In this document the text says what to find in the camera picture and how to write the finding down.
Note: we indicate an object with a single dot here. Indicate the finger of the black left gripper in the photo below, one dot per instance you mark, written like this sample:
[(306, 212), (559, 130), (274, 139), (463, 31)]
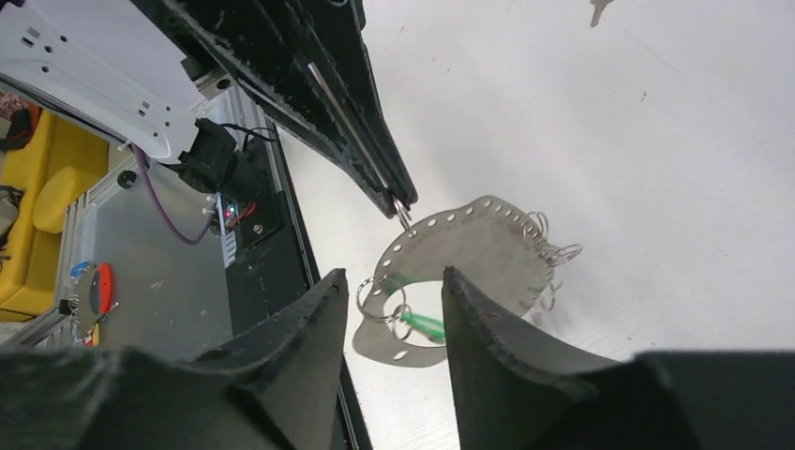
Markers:
[(264, 47), (340, 65)]

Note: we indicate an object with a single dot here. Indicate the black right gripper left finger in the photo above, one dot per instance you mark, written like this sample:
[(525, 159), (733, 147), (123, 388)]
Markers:
[(93, 398)]

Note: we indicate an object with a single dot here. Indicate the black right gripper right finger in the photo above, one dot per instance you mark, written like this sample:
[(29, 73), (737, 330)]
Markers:
[(517, 387)]

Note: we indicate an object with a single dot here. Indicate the key with green tag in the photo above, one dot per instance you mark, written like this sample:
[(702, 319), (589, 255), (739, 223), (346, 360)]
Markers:
[(402, 321)]

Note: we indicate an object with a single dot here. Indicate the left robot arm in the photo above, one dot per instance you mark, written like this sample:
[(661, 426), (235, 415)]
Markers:
[(125, 69)]

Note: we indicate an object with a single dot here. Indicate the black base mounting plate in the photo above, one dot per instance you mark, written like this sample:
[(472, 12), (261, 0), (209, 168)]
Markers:
[(273, 248)]

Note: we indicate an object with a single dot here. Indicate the white slotted cable duct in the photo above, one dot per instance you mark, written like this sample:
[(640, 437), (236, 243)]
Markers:
[(226, 219)]

